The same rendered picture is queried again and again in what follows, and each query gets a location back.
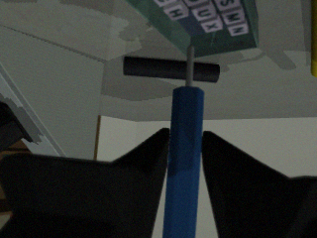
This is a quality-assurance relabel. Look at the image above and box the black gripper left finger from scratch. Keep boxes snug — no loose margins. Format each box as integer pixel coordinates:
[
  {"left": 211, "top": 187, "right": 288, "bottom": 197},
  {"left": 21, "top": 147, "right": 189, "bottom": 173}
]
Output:
[{"left": 0, "top": 128, "right": 170, "bottom": 238}]

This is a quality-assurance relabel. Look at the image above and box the blue stylus with silver tip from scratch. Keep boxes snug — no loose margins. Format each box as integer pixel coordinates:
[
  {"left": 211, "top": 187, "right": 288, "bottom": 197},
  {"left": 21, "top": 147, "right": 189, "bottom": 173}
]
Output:
[{"left": 162, "top": 45, "right": 205, "bottom": 238}]

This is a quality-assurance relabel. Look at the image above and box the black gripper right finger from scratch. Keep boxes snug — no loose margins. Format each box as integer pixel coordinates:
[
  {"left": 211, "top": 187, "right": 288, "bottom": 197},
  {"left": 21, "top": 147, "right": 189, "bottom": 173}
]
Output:
[{"left": 201, "top": 131, "right": 317, "bottom": 238}]

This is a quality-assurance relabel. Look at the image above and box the yellow stylus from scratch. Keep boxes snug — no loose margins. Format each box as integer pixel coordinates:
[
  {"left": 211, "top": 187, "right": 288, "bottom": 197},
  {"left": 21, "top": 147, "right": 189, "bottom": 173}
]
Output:
[{"left": 310, "top": 0, "right": 317, "bottom": 77}]

